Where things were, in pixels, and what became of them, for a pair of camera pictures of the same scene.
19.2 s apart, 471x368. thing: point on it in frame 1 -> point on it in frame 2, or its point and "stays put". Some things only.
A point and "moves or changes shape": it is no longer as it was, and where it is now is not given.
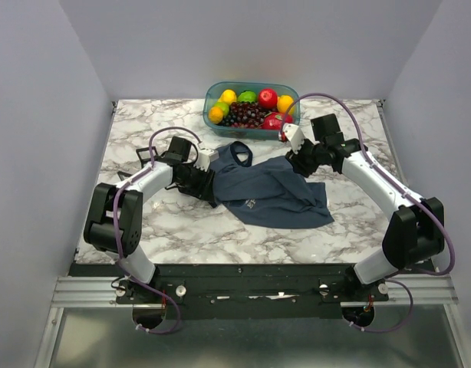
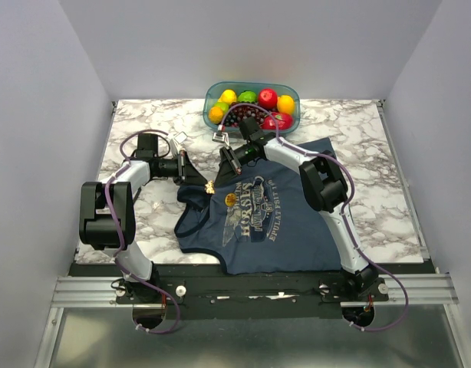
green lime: [247, 96] stays put
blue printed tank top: [270, 194] moves or changes shape
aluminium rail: [100, 291] stays put
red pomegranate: [275, 120] stays put
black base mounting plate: [251, 291] stays put
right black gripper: [298, 163] -> [228, 169]
